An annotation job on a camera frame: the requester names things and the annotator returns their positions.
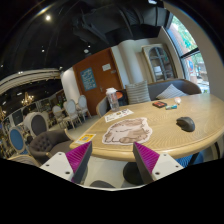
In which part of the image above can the white printed paper sheet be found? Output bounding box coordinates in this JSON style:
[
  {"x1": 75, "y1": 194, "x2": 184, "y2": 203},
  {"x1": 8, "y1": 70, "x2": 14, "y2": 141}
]
[{"x1": 105, "y1": 109, "x2": 134, "y2": 123}]

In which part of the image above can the orange wooden door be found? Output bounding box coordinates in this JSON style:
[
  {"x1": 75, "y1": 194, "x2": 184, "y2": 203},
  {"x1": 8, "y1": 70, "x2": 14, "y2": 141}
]
[{"x1": 73, "y1": 48, "x2": 123, "y2": 115}]

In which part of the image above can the dark grey tufted armchair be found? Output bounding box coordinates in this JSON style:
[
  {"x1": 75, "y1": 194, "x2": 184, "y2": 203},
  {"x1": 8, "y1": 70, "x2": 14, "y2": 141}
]
[{"x1": 29, "y1": 129, "x2": 73, "y2": 164}]

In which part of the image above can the yellow QR code sticker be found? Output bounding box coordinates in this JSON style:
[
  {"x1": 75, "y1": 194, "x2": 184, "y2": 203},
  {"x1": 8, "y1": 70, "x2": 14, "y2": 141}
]
[{"x1": 77, "y1": 134, "x2": 95, "y2": 144}]

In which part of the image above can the white dining chair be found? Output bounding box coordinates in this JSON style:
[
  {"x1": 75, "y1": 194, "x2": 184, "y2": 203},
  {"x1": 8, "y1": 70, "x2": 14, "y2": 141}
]
[
  {"x1": 52, "y1": 105, "x2": 66, "y2": 128},
  {"x1": 78, "y1": 95, "x2": 91, "y2": 117},
  {"x1": 64, "y1": 99, "x2": 80, "y2": 125}
]

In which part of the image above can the small white pink object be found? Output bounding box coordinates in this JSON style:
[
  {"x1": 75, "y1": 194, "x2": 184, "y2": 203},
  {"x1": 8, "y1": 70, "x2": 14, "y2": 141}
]
[{"x1": 174, "y1": 97, "x2": 181, "y2": 105}]

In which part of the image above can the grey sofa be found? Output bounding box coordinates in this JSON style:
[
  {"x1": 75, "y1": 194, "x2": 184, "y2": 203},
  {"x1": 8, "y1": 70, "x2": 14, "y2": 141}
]
[{"x1": 115, "y1": 78, "x2": 203, "y2": 108}]

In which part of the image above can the white dining chair far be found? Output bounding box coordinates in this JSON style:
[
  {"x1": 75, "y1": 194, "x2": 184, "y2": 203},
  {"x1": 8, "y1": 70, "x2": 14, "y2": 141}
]
[{"x1": 78, "y1": 95, "x2": 91, "y2": 117}]

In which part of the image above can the gold chandelier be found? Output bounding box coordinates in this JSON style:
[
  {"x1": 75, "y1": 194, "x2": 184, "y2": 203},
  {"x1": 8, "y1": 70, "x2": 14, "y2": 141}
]
[{"x1": 21, "y1": 93, "x2": 34, "y2": 106}]

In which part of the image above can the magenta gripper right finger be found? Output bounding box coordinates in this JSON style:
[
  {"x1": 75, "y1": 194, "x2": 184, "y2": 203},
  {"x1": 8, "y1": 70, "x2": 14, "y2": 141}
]
[{"x1": 132, "y1": 141, "x2": 185, "y2": 185}]

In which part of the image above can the large window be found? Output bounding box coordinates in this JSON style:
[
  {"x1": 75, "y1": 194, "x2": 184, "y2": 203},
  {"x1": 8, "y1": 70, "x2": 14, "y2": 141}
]
[{"x1": 166, "y1": 14, "x2": 210, "y2": 93}]

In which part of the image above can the striped grey cushion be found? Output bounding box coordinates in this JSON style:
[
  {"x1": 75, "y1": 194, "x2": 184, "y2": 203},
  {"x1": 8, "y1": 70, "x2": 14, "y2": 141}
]
[{"x1": 126, "y1": 80, "x2": 150, "y2": 104}]

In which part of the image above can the clear plastic water bottle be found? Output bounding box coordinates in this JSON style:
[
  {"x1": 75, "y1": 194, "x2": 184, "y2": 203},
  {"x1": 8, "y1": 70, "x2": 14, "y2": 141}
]
[{"x1": 106, "y1": 88, "x2": 119, "y2": 112}]

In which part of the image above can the arched glass cabinet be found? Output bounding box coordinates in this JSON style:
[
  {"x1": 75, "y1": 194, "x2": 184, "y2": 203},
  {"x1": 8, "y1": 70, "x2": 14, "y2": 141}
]
[{"x1": 142, "y1": 44, "x2": 177, "y2": 82}]

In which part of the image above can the black table pedestal base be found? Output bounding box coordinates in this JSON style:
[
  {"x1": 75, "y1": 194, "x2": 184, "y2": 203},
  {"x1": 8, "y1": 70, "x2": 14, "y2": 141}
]
[{"x1": 123, "y1": 162, "x2": 143, "y2": 185}]

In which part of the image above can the blue poster on door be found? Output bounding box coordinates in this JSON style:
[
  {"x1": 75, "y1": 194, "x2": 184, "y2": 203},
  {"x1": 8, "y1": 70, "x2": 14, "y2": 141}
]
[{"x1": 80, "y1": 68, "x2": 97, "y2": 91}]

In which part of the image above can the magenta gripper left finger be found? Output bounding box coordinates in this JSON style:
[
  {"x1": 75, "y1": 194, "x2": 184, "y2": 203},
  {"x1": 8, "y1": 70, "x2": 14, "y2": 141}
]
[{"x1": 40, "y1": 140, "x2": 93, "y2": 185}]

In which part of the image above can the grey back white chair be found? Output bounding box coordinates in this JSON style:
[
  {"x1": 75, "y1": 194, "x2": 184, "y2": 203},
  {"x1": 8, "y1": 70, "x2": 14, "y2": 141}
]
[{"x1": 24, "y1": 112, "x2": 48, "y2": 138}]

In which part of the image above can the white dining chair left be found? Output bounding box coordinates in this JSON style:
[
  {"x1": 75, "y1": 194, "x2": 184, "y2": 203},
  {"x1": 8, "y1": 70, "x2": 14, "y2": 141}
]
[{"x1": 52, "y1": 105, "x2": 66, "y2": 128}]

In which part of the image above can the black computer mouse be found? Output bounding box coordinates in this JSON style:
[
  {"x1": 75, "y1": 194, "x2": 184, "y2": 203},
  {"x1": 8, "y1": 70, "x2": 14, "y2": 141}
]
[{"x1": 176, "y1": 117, "x2": 195, "y2": 132}]

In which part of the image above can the teal white small tube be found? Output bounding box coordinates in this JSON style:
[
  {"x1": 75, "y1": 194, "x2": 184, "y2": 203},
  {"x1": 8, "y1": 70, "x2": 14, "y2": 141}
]
[{"x1": 165, "y1": 104, "x2": 177, "y2": 110}]

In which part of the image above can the small black red box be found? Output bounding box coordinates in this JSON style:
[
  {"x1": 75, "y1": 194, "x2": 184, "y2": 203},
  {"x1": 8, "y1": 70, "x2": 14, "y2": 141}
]
[{"x1": 152, "y1": 101, "x2": 167, "y2": 108}]

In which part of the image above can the blue back white chair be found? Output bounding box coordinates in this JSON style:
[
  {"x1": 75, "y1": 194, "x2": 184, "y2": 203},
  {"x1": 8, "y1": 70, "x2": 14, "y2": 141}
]
[{"x1": 9, "y1": 127, "x2": 28, "y2": 155}]

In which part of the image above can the light grey cushion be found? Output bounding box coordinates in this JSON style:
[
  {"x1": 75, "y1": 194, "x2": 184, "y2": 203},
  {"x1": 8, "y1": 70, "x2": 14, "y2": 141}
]
[{"x1": 157, "y1": 84, "x2": 186, "y2": 99}]

